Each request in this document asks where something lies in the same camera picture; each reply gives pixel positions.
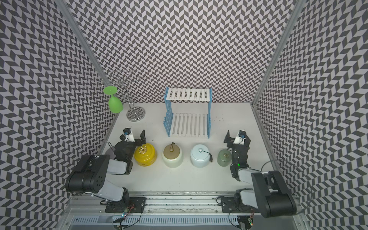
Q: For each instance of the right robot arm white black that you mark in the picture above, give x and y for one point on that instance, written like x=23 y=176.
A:
x=268 y=193

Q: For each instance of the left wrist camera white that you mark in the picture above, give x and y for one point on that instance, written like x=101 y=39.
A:
x=130 y=135

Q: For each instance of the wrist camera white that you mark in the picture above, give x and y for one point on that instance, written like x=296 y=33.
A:
x=130 y=135
x=240 y=138

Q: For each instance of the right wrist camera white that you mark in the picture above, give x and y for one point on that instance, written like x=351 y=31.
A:
x=240 y=138

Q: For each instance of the yellow ceramic tea canister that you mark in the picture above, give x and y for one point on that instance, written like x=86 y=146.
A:
x=145 y=155

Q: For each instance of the aluminium corner post left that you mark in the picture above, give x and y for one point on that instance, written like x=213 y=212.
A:
x=64 y=9

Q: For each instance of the green small tea canister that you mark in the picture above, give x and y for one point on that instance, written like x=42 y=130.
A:
x=224 y=157

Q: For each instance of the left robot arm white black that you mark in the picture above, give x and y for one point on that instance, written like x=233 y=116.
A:
x=89 y=175

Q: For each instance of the aluminium corner post right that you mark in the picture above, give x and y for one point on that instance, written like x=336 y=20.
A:
x=279 y=49

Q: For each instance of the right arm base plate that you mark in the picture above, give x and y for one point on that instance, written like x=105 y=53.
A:
x=227 y=204

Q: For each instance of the cream tea canister tan lid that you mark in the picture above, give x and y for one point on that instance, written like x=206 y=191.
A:
x=173 y=155

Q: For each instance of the aluminium corner post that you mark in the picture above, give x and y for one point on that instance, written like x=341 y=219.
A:
x=279 y=49
x=64 y=9

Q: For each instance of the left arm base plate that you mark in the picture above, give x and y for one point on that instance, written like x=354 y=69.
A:
x=133 y=205

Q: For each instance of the green plastic wine glass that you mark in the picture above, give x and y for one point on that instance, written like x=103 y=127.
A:
x=115 y=105

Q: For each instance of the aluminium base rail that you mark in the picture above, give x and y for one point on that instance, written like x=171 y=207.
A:
x=169 y=209

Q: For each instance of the chrome wire glass stand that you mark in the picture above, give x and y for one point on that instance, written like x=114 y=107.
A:
x=124 y=82

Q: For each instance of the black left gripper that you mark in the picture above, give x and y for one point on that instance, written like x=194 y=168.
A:
x=143 y=139

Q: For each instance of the blue white slatted shelf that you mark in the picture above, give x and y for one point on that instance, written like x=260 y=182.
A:
x=187 y=124

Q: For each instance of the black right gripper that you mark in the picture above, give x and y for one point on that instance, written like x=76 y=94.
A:
x=231 y=140

